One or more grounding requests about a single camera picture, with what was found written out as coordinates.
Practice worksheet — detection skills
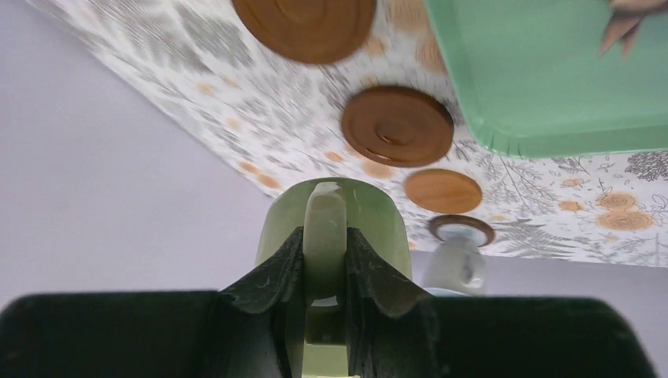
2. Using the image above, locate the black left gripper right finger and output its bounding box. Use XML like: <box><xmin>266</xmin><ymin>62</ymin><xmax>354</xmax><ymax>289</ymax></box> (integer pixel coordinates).
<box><xmin>345</xmin><ymin>228</ymin><xmax>655</xmax><ymax>377</ymax></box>

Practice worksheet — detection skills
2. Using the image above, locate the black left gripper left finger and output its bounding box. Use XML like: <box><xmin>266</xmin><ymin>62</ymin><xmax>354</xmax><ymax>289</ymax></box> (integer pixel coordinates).
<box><xmin>1</xmin><ymin>228</ymin><xmax>304</xmax><ymax>377</ymax></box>

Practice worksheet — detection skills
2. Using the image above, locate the light blue mug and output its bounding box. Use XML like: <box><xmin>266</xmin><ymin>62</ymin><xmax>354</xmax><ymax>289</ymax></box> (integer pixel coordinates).
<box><xmin>421</xmin><ymin>239</ymin><xmax>487</xmax><ymax>296</ymax></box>

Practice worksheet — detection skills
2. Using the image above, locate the dark brown wooden coaster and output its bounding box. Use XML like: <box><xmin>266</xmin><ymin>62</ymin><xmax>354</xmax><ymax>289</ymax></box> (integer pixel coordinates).
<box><xmin>428</xmin><ymin>215</ymin><xmax>495</xmax><ymax>247</ymax></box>

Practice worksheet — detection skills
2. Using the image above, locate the pale green mug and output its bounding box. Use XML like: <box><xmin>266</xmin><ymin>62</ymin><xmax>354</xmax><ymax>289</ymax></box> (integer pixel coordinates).
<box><xmin>255</xmin><ymin>177</ymin><xmax>412</xmax><ymax>377</ymax></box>

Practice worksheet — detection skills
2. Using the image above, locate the light brown wooden coaster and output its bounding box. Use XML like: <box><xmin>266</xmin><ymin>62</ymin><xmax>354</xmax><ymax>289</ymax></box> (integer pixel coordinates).
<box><xmin>403</xmin><ymin>169</ymin><xmax>483</xmax><ymax>214</ymax></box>

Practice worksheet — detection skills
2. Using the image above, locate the floral tablecloth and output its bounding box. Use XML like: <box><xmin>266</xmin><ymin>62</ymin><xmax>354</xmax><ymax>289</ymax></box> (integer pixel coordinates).
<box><xmin>35</xmin><ymin>1</ymin><xmax>667</xmax><ymax>267</ymax></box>

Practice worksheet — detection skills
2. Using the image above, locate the green floral tray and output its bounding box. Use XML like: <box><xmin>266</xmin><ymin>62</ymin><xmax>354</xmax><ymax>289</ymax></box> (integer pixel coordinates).
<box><xmin>425</xmin><ymin>1</ymin><xmax>667</xmax><ymax>158</ymax></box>

